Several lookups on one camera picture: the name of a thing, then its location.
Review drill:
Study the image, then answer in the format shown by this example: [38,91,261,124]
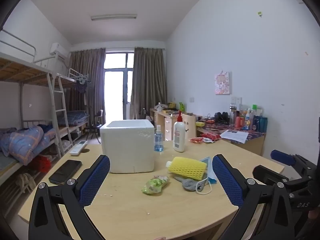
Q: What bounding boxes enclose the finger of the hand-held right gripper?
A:
[271,149,316,178]
[252,164,291,184]

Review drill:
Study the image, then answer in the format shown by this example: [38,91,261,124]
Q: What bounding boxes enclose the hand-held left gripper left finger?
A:
[28,154,111,240]

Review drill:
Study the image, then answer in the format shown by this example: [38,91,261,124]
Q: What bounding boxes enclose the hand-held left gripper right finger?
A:
[212,154,300,240]

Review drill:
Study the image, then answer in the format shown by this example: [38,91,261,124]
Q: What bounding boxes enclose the blue face mask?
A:
[196,156,218,195]

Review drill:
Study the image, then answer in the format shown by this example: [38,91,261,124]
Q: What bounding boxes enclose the grey sock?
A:
[174,175,209,192]

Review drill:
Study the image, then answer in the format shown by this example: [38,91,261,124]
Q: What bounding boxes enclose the yellow foam fruit net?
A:
[166,156,208,181]

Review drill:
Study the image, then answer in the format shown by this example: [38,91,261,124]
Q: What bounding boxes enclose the white foam box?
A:
[100,119,155,173]

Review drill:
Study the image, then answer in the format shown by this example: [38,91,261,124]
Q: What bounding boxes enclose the black smartphone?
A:
[48,159,82,185]

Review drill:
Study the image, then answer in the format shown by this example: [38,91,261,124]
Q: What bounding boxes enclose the light wooden side desk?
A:
[196,127,265,157]

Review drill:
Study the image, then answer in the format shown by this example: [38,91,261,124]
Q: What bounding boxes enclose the white remote control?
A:
[69,141,88,155]

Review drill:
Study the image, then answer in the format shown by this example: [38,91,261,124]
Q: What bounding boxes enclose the printed paper sheet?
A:
[220,129,249,144]

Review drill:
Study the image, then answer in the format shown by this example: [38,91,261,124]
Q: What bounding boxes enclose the large red snack packet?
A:
[201,132,222,140]

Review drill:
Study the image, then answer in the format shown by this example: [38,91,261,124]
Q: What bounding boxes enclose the group of toiletry bottles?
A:
[229,104,268,133]

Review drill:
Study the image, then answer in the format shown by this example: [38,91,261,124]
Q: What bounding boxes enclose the dark chair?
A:
[84,109,104,140]

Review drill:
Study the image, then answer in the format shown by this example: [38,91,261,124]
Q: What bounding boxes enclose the red basket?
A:
[32,155,52,173]

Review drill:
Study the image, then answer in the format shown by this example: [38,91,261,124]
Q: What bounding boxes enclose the green snack packet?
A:
[141,175,170,195]

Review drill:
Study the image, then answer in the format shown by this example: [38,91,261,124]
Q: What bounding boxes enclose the black headphones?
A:
[215,112,230,125]

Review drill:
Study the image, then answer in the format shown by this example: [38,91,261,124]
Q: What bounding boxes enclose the white lotion bottle red pump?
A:
[173,110,186,153]

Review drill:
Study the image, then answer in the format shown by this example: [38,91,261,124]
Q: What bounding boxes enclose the paper bag with smiley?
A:
[181,114,197,138]

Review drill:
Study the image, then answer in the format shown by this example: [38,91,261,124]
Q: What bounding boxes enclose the blue plaid bedding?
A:
[65,110,90,127]

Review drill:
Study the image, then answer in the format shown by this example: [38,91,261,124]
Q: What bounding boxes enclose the blue spray bottle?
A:
[154,125,164,152]

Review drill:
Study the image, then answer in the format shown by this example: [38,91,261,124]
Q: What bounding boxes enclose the blue and orange quilt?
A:
[0,125,56,165]

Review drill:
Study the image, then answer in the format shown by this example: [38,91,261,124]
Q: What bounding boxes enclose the wooden desk with drawers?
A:
[150,107,198,142]

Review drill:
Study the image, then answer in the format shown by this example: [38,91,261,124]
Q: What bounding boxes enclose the white bed ladder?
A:
[47,73,74,157]

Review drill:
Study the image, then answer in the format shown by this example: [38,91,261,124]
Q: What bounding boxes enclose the glass balcony door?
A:
[104,52,135,120]

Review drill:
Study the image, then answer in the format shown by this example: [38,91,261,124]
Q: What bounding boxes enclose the hanging dark clothes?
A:
[76,76,88,93]

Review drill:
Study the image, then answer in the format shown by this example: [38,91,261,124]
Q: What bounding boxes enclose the brown curtain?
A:
[69,47,107,128]
[129,47,167,119]

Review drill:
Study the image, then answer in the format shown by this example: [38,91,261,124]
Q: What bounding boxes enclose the white metal bunk bed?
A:
[0,29,63,195]
[56,67,91,145]

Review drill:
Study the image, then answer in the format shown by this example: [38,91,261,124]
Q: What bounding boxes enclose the white air conditioner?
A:
[49,43,69,58]

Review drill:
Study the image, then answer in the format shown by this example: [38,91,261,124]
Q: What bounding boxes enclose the ceiling tube light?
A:
[91,14,137,22]

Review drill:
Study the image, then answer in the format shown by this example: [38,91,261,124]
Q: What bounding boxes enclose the pink wall poster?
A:
[214,71,231,95]

